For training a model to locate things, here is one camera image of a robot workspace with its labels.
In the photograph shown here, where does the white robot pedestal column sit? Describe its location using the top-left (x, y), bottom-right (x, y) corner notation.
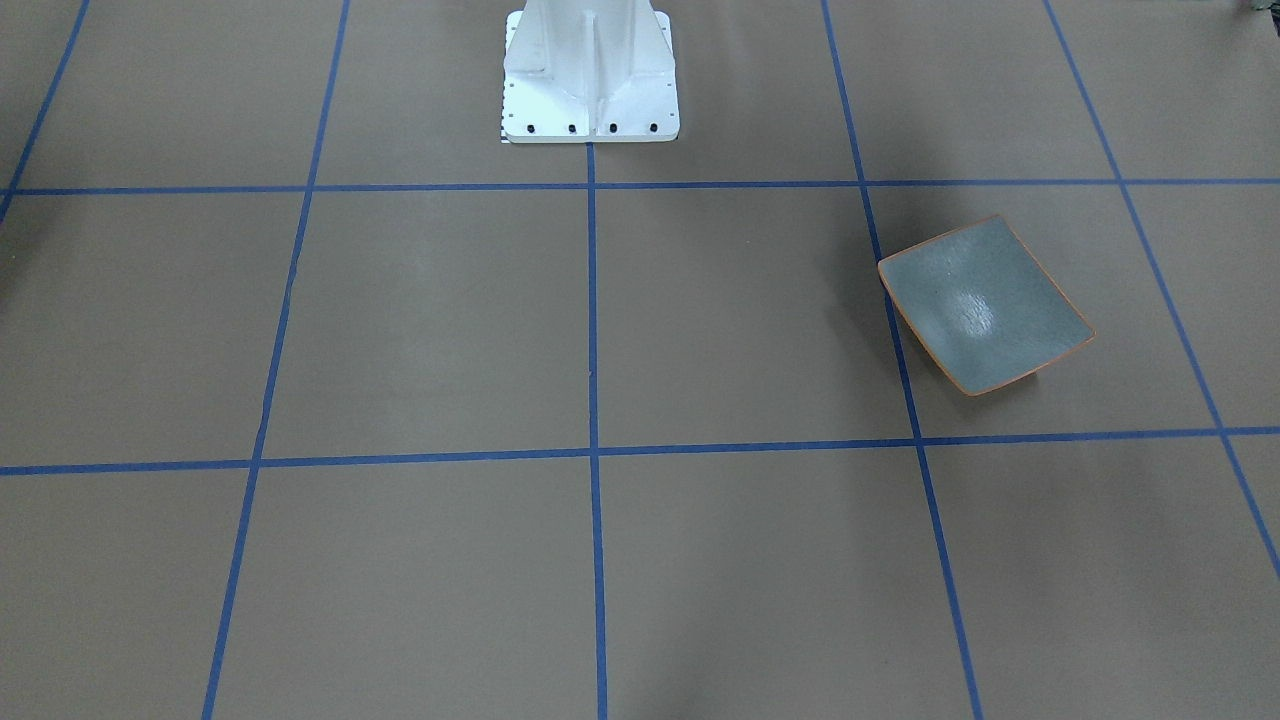
top-left (500, 1), bottom-right (681, 143)

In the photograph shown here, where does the grey square plate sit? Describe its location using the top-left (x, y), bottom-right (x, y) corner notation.
top-left (877, 214), bottom-right (1096, 397)

